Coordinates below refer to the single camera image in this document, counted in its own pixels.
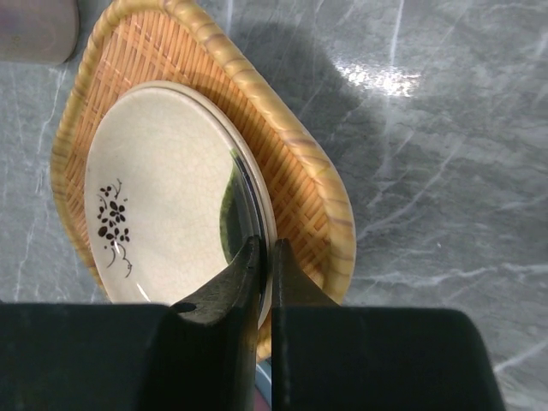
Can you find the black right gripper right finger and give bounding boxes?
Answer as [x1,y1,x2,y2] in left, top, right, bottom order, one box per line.
[271,240,504,410]

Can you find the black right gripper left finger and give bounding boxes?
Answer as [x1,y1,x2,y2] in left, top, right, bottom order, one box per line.
[1,236,262,410]

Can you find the cream plate with black flowers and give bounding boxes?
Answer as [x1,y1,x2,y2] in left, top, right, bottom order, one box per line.
[84,80,277,305]

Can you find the woven orange bamboo tray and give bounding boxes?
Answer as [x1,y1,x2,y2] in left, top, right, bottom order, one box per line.
[51,1,356,302]

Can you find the beige ceramic mug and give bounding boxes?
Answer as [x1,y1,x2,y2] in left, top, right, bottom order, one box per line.
[1,0,80,64]

